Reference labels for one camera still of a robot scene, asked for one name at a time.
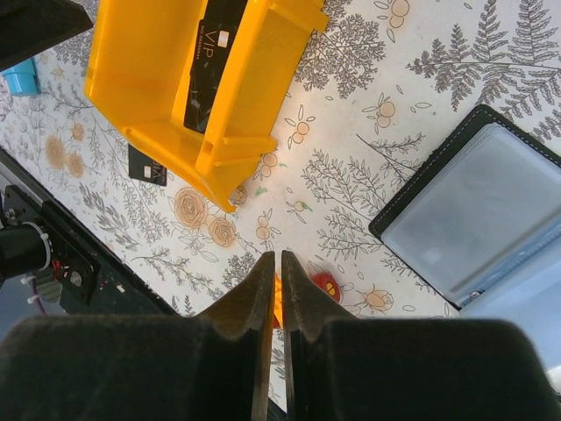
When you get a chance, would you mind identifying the floral table mat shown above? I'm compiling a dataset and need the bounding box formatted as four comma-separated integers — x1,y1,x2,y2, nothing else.
0,0,561,413

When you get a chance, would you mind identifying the black card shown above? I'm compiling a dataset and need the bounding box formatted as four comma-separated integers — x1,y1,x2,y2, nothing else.
128,145,167,187
183,0,247,133

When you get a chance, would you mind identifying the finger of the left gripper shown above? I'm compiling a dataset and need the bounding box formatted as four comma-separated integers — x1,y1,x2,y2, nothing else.
1,0,93,70

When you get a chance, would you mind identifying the blue toy microphone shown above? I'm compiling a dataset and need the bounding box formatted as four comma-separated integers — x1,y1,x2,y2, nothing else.
1,58,39,96

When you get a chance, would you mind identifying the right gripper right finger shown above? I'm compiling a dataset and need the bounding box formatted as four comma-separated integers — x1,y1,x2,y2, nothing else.
281,251,555,420

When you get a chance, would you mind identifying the yellow plastic bin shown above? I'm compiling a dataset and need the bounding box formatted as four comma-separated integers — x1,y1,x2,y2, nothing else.
85,1,328,212

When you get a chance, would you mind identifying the orange toy car block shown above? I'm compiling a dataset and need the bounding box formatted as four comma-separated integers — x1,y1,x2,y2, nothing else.
273,272,342,329

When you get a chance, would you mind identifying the black leather card holder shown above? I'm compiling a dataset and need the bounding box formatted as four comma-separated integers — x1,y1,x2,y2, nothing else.
369,105,560,367

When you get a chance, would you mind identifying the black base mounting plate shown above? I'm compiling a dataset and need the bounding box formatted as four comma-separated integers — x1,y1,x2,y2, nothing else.
1,151,175,315

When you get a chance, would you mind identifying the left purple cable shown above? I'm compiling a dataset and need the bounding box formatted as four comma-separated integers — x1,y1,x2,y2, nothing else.
25,280,49,316

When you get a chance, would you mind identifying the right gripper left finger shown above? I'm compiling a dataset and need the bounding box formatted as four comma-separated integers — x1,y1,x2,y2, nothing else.
1,252,275,420

